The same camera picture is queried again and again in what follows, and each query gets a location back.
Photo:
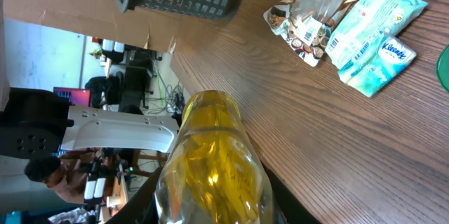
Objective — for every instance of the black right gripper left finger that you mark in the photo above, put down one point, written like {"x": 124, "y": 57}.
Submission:
{"x": 141, "y": 208}

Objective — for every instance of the red computer monitor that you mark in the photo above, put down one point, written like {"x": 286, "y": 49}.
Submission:
{"x": 76, "y": 96}

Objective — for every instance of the black office chair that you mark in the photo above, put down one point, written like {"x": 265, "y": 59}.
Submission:
{"x": 129, "y": 71}

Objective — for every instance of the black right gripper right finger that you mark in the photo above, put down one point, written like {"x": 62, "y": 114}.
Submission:
{"x": 287, "y": 209}

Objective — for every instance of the seated person in background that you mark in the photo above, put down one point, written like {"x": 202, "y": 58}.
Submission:
{"x": 62, "y": 174}

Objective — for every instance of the yellow dish soap bottle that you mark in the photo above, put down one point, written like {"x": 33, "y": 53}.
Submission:
{"x": 213, "y": 174}

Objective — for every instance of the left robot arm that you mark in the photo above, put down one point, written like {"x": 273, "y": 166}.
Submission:
{"x": 37, "y": 123}

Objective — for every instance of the beige brown snack bag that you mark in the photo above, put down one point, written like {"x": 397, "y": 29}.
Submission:
{"x": 306, "y": 25}

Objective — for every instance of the teal wipes packet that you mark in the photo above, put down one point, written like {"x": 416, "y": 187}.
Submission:
{"x": 365, "y": 21}

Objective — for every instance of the green lidded white jar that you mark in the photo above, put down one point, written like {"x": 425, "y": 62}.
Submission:
{"x": 442, "y": 68}

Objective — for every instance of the teal tissue pack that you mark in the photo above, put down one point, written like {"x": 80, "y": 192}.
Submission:
{"x": 376, "y": 64}

